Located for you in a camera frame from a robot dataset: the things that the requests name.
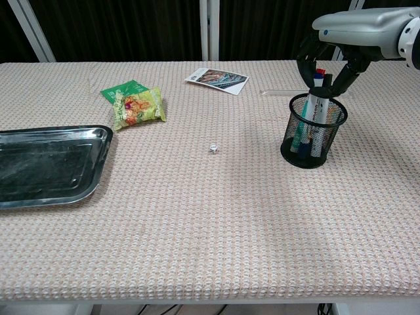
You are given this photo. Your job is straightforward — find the white table frame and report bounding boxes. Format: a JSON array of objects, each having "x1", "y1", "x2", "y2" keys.
[{"x1": 0, "y1": 299, "x2": 420, "y2": 315}]

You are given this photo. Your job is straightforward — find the white upright frame post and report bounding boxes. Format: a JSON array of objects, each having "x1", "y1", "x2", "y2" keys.
[{"x1": 199, "y1": 0, "x2": 220, "y2": 62}]

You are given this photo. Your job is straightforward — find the green flat packet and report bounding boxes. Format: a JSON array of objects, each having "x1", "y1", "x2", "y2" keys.
[{"x1": 100, "y1": 79, "x2": 147, "y2": 103}]

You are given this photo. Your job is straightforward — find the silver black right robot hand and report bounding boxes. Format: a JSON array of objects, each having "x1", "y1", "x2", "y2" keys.
[{"x1": 297, "y1": 9, "x2": 408, "y2": 98}]

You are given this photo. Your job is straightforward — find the printed photo card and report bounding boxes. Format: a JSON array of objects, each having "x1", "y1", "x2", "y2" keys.
[{"x1": 184, "y1": 67, "x2": 249, "y2": 96}]

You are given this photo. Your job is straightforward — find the beige woven tablecloth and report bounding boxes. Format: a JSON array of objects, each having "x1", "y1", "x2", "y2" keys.
[{"x1": 0, "y1": 60, "x2": 420, "y2": 301}]

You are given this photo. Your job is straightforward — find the black curtain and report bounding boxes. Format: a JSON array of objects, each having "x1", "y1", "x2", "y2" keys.
[{"x1": 0, "y1": 0, "x2": 420, "y2": 63}]

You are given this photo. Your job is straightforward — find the black mesh pen holder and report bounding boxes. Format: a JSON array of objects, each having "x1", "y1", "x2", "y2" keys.
[{"x1": 280, "y1": 93, "x2": 348, "y2": 169}]

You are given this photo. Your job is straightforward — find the steel rectangular tray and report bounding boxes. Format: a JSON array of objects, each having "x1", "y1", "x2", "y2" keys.
[{"x1": 0, "y1": 124, "x2": 114, "y2": 210}]

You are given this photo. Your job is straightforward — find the yellow-green snack bag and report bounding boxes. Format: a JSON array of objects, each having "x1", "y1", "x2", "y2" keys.
[{"x1": 111, "y1": 87, "x2": 167, "y2": 132}]

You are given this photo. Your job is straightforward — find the blue cap white marker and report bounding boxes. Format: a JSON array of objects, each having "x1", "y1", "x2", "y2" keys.
[{"x1": 299, "y1": 72, "x2": 331, "y2": 159}]

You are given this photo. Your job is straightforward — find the clear acrylic strip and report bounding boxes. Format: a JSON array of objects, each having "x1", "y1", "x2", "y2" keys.
[{"x1": 260, "y1": 87, "x2": 311, "y2": 96}]

